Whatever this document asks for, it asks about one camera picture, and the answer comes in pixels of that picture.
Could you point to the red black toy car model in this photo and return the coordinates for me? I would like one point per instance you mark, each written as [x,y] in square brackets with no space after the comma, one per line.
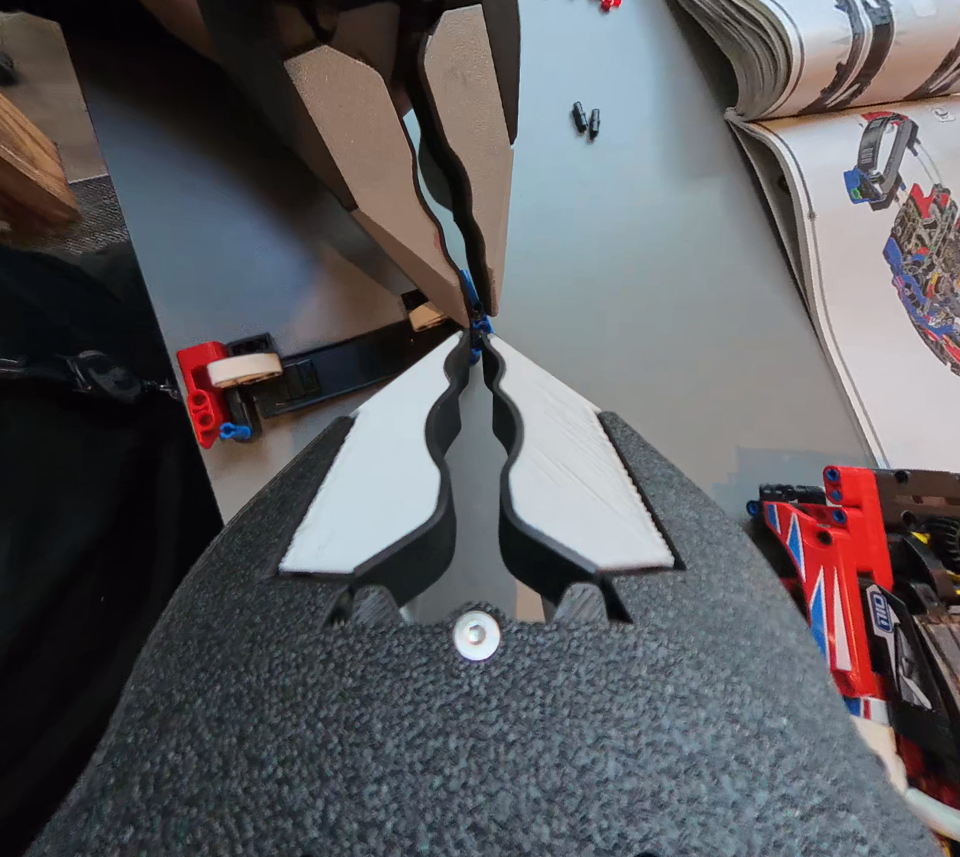
[825,557]

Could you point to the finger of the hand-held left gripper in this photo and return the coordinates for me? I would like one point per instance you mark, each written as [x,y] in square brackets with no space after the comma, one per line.
[360,137]
[476,122]

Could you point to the wooden furniture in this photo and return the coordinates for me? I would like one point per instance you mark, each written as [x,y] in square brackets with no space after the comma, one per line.
[30,174]

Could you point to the black red toy brick assembly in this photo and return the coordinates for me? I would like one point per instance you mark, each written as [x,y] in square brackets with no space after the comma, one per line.
[337,366]

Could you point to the black toy brick pin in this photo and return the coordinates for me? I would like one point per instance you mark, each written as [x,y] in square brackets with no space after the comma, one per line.
[594,123]
[580,117]

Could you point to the open instruction booklet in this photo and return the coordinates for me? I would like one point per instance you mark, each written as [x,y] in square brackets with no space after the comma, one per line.
[825,9]

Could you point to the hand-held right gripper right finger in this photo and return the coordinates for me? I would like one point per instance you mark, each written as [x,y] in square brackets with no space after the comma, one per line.
[577,497]

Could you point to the blue toy brick pin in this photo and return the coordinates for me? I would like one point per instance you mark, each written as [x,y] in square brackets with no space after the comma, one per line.
[471,294]

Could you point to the grey desk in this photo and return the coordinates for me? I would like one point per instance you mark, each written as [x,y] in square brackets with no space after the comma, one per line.
[637,272]

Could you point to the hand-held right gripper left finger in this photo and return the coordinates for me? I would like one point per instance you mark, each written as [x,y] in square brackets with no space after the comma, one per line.
[367,497]

